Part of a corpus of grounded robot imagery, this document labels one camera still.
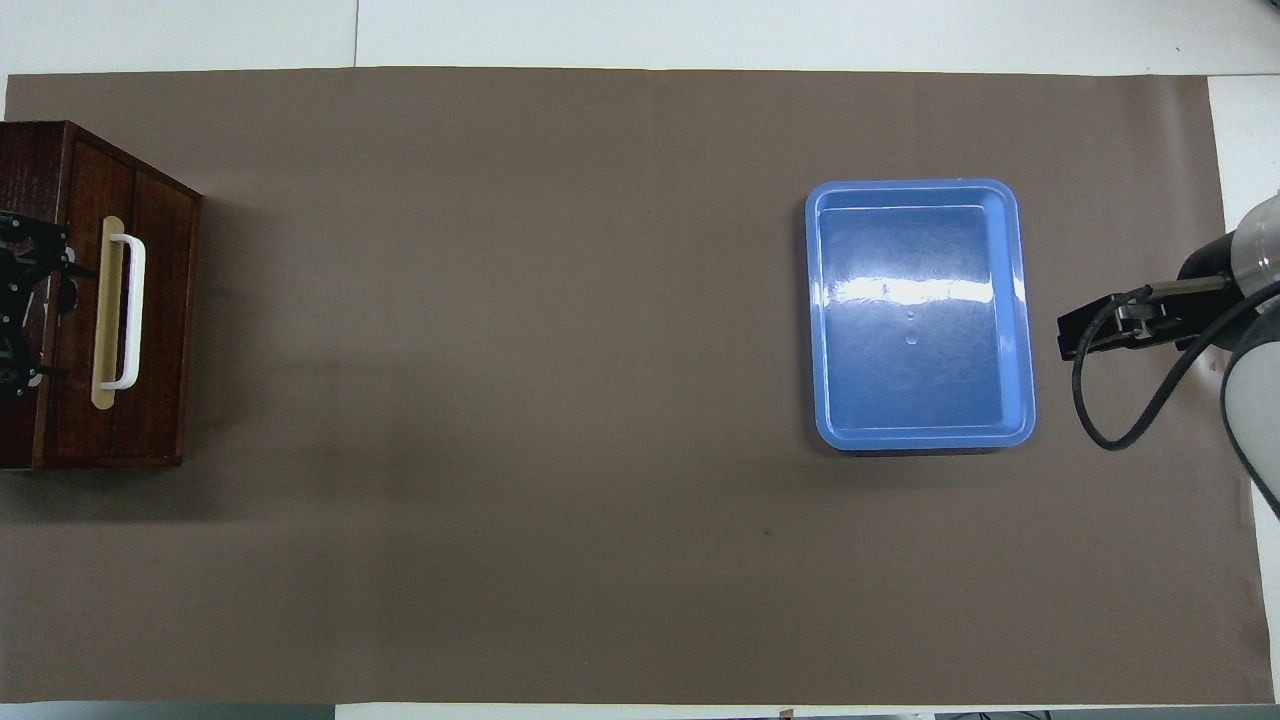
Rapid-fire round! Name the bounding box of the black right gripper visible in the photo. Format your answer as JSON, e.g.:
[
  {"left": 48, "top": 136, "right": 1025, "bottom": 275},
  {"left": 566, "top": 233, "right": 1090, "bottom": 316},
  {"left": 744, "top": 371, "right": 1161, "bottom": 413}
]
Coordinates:
[{"left": 1057, "top": 232, "right": 1246, "bottom": 361}]

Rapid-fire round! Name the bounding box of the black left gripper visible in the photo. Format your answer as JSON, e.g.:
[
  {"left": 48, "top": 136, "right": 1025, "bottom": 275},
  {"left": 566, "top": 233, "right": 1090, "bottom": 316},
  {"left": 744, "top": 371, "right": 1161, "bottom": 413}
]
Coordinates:
[{"left": 0, "top": 212, "right": 98, "bottom": 398}]

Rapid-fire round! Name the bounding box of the white drawer handle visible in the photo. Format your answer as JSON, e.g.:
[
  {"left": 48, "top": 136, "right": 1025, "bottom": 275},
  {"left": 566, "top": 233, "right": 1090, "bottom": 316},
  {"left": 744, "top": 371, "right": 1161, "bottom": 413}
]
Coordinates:
[{"left": 100, "top": 233, "right": 147, "bottom": 391}]

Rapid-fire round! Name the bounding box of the wooden drawer with light interior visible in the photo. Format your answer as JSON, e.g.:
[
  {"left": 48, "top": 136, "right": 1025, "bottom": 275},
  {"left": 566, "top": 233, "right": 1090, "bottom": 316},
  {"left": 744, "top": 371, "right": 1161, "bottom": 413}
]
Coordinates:
[{"left": 42, "top": 135, "right": 201, "bottom": 467}]

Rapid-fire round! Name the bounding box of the dark wooden cabinet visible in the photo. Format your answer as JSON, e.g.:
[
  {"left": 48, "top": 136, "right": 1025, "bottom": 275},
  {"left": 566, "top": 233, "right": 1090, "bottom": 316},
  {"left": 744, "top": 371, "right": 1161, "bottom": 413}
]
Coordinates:
[{"left": 0, "top": 120, "right": 202, "bottom": 471}]

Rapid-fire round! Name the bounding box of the blue plastic tray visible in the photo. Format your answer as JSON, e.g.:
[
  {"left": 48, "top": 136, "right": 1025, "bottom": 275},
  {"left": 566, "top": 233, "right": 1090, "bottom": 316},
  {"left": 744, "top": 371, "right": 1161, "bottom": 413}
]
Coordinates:
[{"left": 805, "top": 178, "right": 1037, "bottom": 453}]

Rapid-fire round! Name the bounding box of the brown table mat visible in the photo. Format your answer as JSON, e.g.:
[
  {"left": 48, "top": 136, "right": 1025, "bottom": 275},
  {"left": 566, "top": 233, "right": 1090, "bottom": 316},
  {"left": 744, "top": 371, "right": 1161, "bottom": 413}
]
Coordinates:
[{"left": 0, "top": 68, "right": 1271, "bottom": 706}]

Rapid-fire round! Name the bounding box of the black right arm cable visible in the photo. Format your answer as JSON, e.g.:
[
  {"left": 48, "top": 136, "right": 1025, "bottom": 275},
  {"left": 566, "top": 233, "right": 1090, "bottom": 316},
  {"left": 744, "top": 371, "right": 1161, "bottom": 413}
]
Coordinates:
[{"left": 1072, "top": 280, "right": 1280, "bottom": 451}]

